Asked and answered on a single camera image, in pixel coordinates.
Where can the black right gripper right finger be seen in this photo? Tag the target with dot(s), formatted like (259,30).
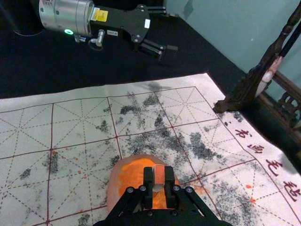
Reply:
(169,183)

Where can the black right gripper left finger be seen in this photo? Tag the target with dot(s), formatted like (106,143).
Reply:
(148,183)

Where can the red and white seal stamp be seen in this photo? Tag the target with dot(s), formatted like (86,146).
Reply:
(159,175)

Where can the round orange ink paste dish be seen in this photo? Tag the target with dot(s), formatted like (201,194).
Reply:
(131,175)

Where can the dark carved wooden brush rack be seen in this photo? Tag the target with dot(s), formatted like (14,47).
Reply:
(247,89)

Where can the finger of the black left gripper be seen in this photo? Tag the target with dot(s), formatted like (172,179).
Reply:
(162,11)
(155,49)

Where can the black table cloth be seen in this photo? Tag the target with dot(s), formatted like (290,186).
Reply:
(47,66)

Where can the white felt mat red grid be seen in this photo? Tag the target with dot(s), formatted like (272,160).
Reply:
(70,131)

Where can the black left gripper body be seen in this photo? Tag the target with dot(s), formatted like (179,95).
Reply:
(122,22)

